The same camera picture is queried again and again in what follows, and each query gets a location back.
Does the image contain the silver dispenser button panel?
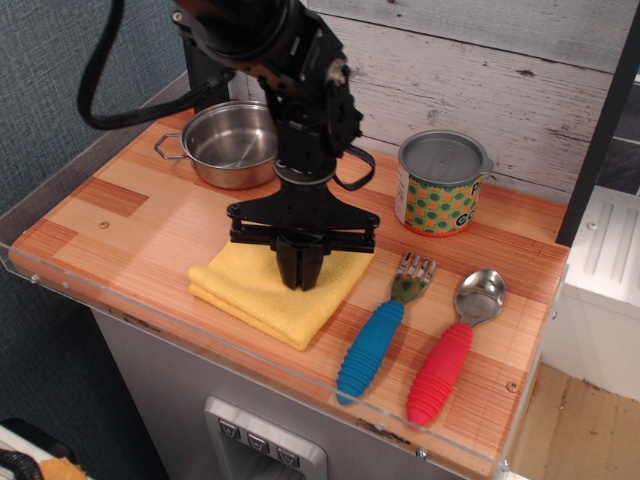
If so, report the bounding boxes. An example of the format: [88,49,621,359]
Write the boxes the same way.
[204,396,329,479]

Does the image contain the small steel pot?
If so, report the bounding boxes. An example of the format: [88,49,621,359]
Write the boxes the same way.
[154,101,277,190]

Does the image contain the black vertical post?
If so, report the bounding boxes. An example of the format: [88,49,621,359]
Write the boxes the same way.
[556,2,639,247]
[182,34,231,114]

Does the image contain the blue handled fork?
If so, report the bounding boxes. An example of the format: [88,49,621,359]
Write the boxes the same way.
[336,252,437,405]

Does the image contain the black vertical post right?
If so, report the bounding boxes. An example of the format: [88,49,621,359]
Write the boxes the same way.
[556,2,639,247]

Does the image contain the white toy sink unit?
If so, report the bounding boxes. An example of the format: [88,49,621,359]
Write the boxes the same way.
[541,186,639,400]

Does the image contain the red handled spoon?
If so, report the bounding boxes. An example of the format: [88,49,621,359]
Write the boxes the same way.
[406,269,506,427]

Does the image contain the black vertical post left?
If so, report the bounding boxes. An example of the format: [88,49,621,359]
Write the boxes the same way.
[182,34,231,114]

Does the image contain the grey toy fridge cabinet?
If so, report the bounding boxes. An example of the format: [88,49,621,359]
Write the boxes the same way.
[94,311,509,479]

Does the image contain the patterned can with grey lid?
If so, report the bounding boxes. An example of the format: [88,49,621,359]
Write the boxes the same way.
[395,130,494,237]

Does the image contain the black braided cable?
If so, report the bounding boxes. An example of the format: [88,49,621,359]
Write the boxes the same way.
[75,0,236,132]

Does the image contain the yellow cloth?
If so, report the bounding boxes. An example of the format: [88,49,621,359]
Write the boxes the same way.
[188,242,374,351]

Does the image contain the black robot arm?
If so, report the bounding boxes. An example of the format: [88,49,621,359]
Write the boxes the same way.
[176,1,380,290]

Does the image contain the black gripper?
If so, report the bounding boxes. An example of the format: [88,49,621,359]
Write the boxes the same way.
[227,167,380,291]

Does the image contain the clear acrylic table guard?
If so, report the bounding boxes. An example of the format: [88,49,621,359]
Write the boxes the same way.
[1,67,583,479]

